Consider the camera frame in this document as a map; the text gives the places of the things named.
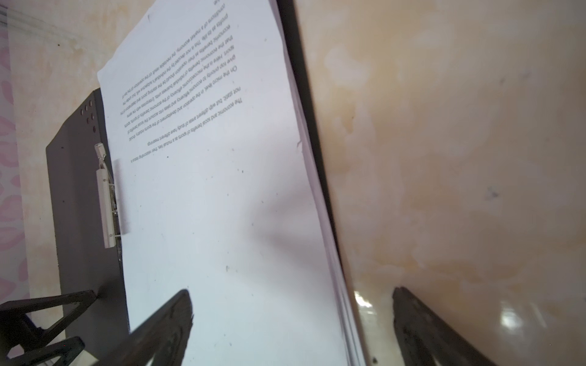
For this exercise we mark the white paper sheet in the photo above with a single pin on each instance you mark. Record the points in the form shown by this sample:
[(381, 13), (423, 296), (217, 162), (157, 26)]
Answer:
[(219, 206)]

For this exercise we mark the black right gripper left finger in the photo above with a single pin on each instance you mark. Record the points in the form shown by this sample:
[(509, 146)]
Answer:
[(161, 340)]

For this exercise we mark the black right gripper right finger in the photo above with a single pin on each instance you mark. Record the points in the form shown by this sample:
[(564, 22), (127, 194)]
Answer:
[(426, 339)]

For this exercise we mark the orange and black folder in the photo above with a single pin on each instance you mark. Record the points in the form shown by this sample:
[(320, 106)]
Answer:
[(78, 228)]

